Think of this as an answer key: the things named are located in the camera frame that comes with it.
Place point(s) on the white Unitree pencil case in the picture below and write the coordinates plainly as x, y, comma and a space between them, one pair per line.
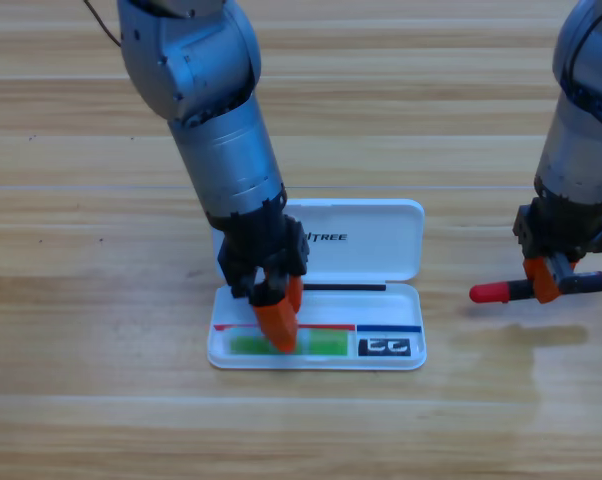
371, 250

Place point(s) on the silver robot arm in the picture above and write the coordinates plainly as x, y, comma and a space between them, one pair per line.
216, 125
581, 150

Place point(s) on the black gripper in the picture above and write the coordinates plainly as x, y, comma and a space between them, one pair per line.
561, 230
261, 250

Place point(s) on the red and black marker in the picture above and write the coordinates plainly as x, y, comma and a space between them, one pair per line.
491, 291

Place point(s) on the black eraser with white print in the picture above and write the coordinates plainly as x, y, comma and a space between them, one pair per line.
383, 347

